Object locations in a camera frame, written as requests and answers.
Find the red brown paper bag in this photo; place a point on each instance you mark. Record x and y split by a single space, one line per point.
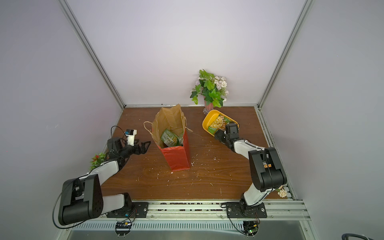
178 158

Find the orange white flower pot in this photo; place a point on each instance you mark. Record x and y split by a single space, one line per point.
282 192

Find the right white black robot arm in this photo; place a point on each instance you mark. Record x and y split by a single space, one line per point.
267 172

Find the pink vase green plant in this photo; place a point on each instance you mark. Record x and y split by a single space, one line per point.
212 88

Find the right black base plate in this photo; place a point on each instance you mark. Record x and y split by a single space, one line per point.
239 210

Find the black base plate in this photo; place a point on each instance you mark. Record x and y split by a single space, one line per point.
239 210
135 210

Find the green condiment packets pile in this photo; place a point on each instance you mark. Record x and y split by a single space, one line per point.
219 123

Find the small red flower plant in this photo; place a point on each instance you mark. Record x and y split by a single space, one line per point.
97 160

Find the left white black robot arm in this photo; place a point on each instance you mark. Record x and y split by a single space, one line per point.
81 199

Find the aluminium rail frame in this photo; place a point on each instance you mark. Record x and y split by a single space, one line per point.
201 220

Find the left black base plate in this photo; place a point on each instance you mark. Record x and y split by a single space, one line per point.
135 210

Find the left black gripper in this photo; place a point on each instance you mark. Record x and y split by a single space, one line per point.
142 150

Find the yellow plastic tray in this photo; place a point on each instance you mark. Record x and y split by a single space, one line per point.
210 117

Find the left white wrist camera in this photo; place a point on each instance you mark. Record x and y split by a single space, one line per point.
130 135

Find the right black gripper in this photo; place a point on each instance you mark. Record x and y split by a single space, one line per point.
221 135

